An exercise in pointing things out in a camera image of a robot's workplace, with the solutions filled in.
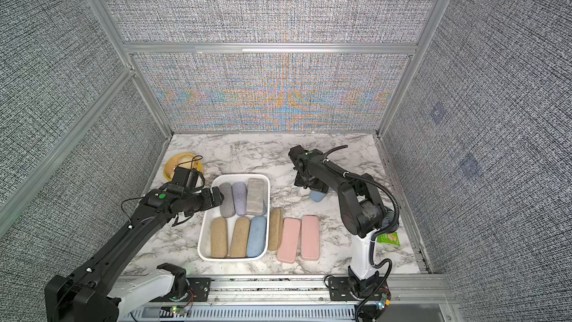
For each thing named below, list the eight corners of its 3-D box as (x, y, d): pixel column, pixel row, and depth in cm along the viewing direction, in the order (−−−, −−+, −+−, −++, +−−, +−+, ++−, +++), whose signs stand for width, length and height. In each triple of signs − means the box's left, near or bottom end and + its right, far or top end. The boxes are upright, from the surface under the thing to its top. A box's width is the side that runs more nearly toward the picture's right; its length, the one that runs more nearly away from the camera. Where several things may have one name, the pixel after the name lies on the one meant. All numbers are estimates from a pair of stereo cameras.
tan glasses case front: (269, 251, 83) (268, 246, 78) (270, 214, 92) (270, 207, 87) (283, 251, 83) (283, 246, 78) (283, 214, 92) (283, 207, 87)
